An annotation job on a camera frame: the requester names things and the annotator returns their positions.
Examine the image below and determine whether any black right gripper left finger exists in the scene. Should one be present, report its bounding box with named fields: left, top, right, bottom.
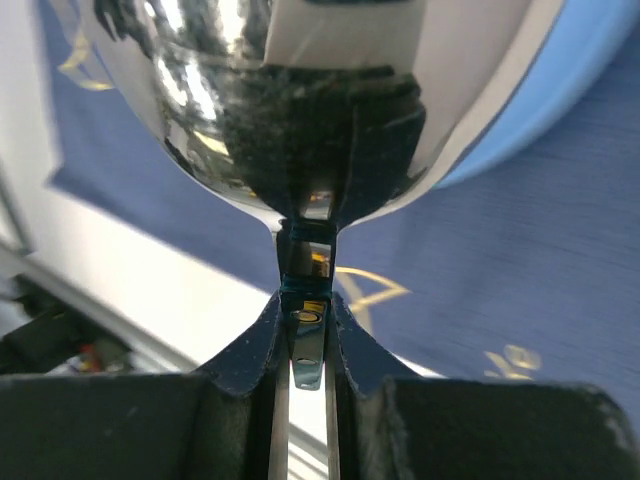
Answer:
left=1, top=297, right=288, bottom=479

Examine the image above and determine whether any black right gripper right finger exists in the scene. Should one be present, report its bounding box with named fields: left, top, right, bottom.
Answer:
left=327, top=297, right=639, bottom=480

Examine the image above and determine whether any blue fish-print placemat cloth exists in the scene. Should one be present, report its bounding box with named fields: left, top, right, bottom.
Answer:
left=51, top=22, right=639, bottom=406

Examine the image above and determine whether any spoon with green handle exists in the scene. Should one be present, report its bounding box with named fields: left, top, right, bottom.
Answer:
left=79, top=0, right=581, bottom=391

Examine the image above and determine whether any light blue plastic plate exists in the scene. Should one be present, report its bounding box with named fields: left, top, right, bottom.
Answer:
left=432, top=0, right=640, bottom=191

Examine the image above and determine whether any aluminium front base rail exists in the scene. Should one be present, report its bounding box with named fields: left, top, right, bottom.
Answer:
left=1, top=175, right=268, bottom=370

